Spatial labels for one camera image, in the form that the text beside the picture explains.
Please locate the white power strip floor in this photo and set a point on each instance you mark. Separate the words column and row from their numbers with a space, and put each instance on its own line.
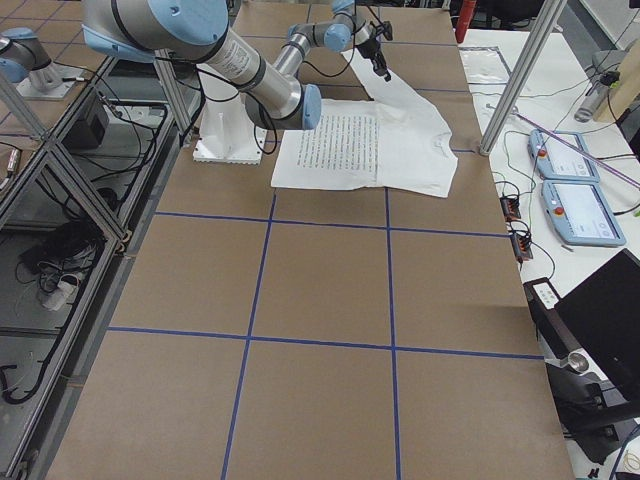
column 65, row 288

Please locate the aluminium frame post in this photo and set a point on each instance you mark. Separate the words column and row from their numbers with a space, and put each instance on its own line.
column 534, row 44

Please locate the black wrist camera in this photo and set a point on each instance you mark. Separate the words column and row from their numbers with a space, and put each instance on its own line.
column 381, row 29

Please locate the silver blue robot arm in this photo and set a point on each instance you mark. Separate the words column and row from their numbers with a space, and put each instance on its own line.
column 199, row 32
column 347, row 30

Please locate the red fire extinguisher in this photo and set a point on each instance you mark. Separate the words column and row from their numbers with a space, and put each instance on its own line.
column 465, row 17

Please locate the lower blue teach pendant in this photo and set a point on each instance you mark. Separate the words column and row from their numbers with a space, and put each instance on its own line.
column 580, row 214

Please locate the white long-sleeve printed shirt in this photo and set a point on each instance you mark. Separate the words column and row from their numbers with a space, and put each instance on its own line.
column 394, row 139

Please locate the black box with white label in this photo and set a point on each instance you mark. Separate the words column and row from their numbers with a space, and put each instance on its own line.
column 543, row 300

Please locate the clear plastic document sleeve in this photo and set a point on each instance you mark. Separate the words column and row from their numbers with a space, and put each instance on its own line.
column 485, row 65

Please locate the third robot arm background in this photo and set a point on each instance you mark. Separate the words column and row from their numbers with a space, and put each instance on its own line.
column 27, row 65

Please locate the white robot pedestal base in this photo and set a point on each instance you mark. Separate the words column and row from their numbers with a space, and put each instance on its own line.
column 226, row 134

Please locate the black laptop screen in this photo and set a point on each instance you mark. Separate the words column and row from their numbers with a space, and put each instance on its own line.
column 602, row 313

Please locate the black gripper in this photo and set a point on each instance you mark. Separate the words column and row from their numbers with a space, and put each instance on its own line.
column 370, row 48

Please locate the upper blue teach pendant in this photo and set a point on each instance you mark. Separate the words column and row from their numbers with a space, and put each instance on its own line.
column 556, row 161

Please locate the blue teach pendant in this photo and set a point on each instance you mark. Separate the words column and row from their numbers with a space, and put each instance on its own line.
column 580, row 214
column 556, row 161

